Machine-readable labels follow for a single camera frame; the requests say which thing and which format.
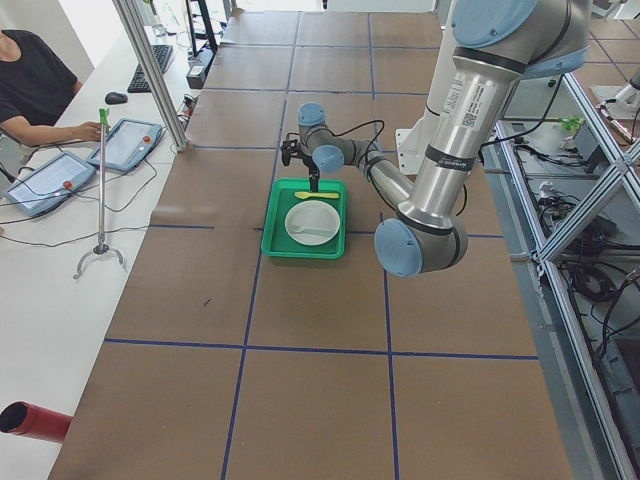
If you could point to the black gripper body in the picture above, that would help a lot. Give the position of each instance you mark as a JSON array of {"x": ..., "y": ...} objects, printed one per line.
[{"x": 312, "y": 166}]

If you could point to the yellow plastic spoon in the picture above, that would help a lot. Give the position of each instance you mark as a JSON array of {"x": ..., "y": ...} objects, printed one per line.
[{"x": 316, "y": 195}]

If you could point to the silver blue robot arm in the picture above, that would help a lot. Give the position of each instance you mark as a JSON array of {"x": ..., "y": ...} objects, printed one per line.
[{"x": 487, "y": 48}]

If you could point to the person's hand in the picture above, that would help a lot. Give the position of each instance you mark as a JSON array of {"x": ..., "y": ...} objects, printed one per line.
[{"x": 87, "y": 131}]

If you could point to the white round plate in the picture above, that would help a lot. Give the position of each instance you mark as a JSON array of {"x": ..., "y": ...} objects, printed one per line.
[{"x": 312, "y": 214}]

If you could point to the pale grey plastic fork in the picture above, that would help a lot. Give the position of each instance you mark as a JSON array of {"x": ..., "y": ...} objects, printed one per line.
[{"x": 297, "y": 229}]

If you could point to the green plastic tray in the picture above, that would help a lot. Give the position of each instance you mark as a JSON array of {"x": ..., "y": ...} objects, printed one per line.
[{"x": 277, "y": 243}]

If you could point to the black orange power strip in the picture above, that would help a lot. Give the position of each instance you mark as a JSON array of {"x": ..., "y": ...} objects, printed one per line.
[{"x": 188, "y": 105}]

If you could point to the black computer box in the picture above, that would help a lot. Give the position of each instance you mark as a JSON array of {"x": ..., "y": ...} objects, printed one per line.
[{"x": 199, "y": 66}]

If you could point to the far blue teach pendant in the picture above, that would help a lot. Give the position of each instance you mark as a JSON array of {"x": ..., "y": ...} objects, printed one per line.
[{"x": 128, "y": 142}]

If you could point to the blue teach pendant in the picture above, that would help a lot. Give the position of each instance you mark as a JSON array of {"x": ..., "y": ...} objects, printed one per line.
[
  {"x": 46, "y": 187},
  {"x": 128, "y": 142}
]

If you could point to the black computer mouse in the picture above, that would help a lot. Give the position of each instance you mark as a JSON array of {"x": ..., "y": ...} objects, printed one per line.
[{"x": 115, "y": 98}]

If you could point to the metal reacher grabber tool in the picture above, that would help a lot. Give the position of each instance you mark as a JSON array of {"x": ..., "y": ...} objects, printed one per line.
[{"x": 101, "y": 248}]

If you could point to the near blue teach pendant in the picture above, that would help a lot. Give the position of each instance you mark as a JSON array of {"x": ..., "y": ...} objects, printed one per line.
[{"x": 46, "y": 187}]

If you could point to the person in black shirt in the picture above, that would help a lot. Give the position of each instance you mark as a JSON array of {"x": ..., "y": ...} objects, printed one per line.
[{"x": 36, "y": 89}]

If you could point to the red cylinder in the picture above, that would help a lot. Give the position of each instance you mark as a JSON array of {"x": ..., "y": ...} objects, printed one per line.
[{"x": 32, "y": 421}]

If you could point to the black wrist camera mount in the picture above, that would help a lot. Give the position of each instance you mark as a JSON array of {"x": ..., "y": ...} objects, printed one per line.
[{"x": 290, "y": 148}]

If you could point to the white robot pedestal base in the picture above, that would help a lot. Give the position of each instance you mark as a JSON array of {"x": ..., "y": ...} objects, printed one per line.
[{"x": 411, "y": 143}]

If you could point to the aluminium frame post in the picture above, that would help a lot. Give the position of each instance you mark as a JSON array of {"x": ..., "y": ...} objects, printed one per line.
[{"x": 134, "y": 28}]

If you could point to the aluminium side frame rail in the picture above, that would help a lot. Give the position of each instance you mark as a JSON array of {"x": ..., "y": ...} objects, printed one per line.
[{"x": 572, "y": 196}]

